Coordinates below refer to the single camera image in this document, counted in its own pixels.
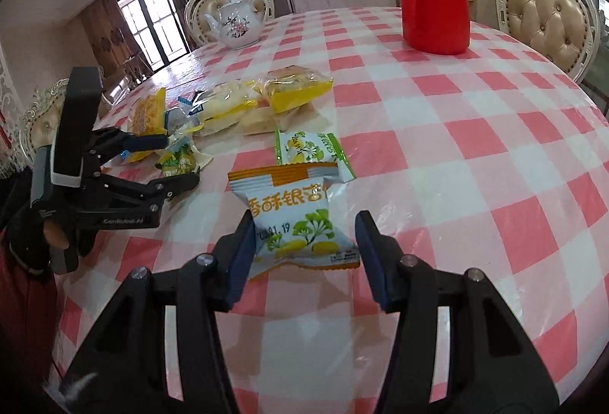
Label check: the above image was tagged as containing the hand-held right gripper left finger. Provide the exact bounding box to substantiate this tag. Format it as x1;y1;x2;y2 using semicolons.
59;210;260;414

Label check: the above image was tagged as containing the blue clear snack packet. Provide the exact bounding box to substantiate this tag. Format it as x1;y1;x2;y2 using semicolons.
164;93;205;143

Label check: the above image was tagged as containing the white yellow bread packet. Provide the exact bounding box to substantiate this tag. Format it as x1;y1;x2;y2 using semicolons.
193;80;267;137

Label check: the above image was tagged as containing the green white snack packet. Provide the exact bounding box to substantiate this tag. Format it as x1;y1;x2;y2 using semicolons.
275;128;357;184

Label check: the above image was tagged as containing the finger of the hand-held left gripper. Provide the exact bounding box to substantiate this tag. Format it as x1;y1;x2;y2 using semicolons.
89;127;171;154
94;173;201;208

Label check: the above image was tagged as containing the small green snack packet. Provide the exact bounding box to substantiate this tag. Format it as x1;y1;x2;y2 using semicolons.
156;142;214;182

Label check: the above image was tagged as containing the orange white snack packet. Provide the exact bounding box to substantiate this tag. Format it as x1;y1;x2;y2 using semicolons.
227;161;360;281

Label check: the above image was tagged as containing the person's left forearm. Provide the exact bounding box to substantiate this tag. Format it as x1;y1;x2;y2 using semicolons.
0;247;60;396

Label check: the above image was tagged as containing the white floral teapot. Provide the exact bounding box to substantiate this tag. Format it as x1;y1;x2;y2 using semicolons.
204;0;266;50

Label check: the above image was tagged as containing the person's left hand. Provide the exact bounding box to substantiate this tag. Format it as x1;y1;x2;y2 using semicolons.
0;209;96;277

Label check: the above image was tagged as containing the glass balcony door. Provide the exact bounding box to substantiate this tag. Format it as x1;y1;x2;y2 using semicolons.
116;0;184;74

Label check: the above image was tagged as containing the yellow tray pastry packet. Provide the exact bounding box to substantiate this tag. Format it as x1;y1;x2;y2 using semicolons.
261;66;335;114

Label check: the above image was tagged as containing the pink checked tablecloth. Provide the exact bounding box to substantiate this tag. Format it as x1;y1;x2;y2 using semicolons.
50;6;609;414

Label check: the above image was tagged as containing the brown curtain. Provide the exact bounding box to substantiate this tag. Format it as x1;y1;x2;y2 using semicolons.
78;0;129;82
159;0;205;58

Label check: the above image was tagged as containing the orange yellow snack packet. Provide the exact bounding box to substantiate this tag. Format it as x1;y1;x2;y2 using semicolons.
121;88;168;165

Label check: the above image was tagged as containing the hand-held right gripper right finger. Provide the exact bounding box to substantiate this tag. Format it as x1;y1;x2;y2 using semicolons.
354;210;560;414

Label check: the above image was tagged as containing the pale clear bread packet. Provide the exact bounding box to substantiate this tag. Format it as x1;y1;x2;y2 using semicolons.
238;102;317;136

